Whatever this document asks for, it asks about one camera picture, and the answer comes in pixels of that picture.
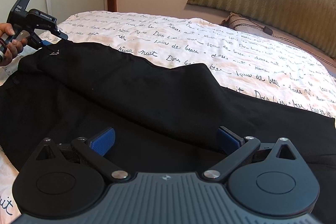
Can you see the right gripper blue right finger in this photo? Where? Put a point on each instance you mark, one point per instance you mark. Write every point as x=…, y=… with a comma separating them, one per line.
x=239, y=152

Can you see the person's left hand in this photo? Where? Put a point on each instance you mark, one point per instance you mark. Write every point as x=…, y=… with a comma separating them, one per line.
x=14, y=47

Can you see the black pants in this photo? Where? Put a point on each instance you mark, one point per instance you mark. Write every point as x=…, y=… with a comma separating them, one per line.
x=165, y=120

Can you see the striped pillow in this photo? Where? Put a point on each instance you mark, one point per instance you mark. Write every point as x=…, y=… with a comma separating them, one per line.
x=240, y=23

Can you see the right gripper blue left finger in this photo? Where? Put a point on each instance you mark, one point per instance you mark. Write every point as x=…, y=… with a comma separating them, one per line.
x=93, y=150

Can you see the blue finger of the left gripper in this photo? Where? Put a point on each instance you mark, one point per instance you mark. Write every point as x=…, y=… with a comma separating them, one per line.
x=45, y=43

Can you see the white script-print bedspread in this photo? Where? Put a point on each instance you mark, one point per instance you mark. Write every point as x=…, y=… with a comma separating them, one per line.
x=257, y=67

